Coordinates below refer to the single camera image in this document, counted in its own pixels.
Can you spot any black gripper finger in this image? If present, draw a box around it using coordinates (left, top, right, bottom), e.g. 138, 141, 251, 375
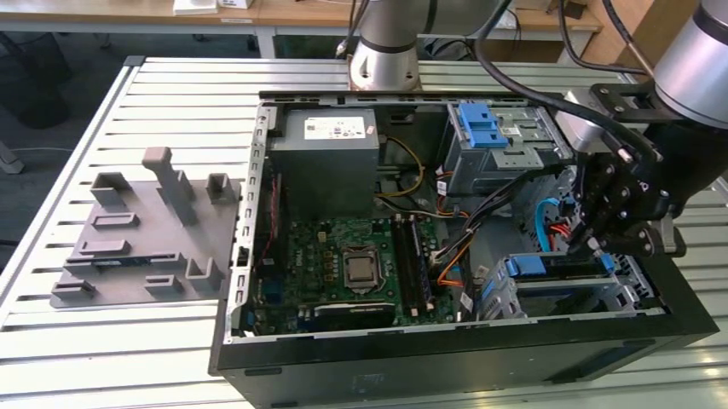
566, 150, 642, 257
594, 214, 687, 261

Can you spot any hard disk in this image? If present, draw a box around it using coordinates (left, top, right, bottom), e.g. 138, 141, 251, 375
480, 251, 614, 320

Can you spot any metal disk bay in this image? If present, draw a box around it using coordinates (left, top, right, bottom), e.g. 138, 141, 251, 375
492, 250, 661, 320

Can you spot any metal optical drive cage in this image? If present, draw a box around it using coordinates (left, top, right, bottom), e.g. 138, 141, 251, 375
442, 101, 572, 197

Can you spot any blue plastic drive latch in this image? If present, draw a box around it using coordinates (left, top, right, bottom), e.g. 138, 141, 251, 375
456, 103, 510, 149

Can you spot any brown wooden cabinet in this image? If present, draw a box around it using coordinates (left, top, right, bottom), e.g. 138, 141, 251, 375
578, 0, 701, 80

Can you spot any black RAM slot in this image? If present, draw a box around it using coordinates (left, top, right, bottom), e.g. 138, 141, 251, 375
391, 214, 415, 316
410, 214, 438, 314

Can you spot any silver CPU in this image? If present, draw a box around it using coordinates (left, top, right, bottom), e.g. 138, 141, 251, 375
344, 255, 377, 285

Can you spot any grey power supply unit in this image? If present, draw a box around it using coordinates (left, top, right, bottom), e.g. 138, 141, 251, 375
265, 108, 380, 221

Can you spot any CPU socket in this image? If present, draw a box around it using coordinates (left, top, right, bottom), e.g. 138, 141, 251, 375
339, 245, 387, 295

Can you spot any green motherboard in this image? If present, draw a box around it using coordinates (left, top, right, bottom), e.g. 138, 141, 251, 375
252, 215, 455, 336

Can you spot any black open PC case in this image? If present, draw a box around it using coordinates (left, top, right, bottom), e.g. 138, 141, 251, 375
206, 89, 721, 409

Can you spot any black graphics card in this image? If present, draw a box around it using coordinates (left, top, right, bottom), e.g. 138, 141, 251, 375
309, 300, 396, 332

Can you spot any grey parts rack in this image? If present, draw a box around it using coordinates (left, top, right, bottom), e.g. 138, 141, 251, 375
49, 147, 243, 308

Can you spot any white flat box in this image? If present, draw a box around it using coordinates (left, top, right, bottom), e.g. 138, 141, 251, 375
172, 0, 220, 17

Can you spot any long wooden desk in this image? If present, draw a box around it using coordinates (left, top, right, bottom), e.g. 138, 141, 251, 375
0, 0, 603, 65

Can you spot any black bin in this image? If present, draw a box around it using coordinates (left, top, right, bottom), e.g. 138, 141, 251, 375
0, 32, 73, 130

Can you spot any white table leg foot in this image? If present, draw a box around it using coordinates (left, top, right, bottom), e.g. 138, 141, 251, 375
0, 140, 26, 175

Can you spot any red flat wire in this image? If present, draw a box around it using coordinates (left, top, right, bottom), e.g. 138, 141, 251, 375
543, 215, 575, 252

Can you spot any blue flat wire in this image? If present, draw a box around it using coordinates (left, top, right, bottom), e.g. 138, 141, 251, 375
532, 198, 562, 252

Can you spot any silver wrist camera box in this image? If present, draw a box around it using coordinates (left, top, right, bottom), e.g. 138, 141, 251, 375
554, 90, 613, 151

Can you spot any black wrist mount bracket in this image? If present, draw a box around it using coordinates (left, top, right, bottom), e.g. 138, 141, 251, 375
589, 82, 683, 125

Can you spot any black cable bundle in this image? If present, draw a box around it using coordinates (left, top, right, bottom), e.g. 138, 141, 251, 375
440, 165, 563, 256

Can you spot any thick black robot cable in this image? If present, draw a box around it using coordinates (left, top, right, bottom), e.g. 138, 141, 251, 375
474, 0, 666, 165
599, 0, 655, 77

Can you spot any yellow wire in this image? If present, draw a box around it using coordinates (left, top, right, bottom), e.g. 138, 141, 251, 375
371, 135, 426, 199

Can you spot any orange wire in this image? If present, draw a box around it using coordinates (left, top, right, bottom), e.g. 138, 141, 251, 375
435, 262, 464, 287

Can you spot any red black twisted wire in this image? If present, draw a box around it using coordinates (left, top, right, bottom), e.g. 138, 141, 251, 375
269, 173, 287, 266

